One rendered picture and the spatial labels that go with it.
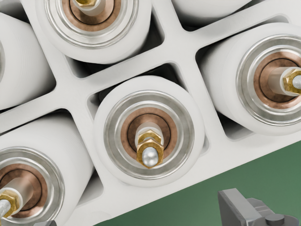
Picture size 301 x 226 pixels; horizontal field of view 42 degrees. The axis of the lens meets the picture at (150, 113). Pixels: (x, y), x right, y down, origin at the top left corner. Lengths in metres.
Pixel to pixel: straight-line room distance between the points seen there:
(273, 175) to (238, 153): 0.22
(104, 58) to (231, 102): 0.11
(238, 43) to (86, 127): 0.17
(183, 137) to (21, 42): 0.16
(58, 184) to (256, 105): 0.18
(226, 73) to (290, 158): 0.32
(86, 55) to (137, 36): 0.04
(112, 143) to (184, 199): 0.30
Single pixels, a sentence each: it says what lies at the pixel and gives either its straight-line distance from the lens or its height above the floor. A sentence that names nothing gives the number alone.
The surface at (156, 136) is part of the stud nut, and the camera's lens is 0.29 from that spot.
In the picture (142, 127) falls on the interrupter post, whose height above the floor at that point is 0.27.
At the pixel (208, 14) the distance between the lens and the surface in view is 0.39.
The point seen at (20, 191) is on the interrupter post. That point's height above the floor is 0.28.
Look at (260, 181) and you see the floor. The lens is 0.62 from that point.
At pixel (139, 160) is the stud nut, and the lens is 0.25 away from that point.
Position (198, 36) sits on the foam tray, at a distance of 0.40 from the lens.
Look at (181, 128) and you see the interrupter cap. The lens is 0.33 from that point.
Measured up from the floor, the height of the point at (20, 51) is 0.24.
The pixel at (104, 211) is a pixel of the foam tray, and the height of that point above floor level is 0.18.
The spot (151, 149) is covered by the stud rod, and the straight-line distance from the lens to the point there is 0.24.
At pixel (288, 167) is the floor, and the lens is 0.63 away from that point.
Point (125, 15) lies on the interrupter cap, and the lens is 0.32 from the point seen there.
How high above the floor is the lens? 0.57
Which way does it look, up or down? 84 degrees down
